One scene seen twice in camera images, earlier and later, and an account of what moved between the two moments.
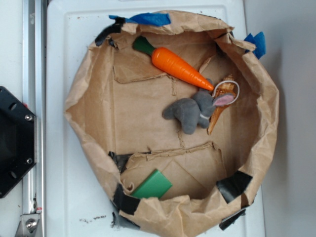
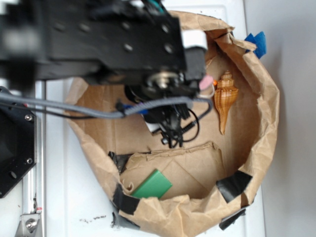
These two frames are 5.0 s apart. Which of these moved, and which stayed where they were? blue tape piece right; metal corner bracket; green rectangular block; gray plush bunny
Moved: gray plush bunny
Stayed: metal corner bracket; green rectangular block; blue tape piece right
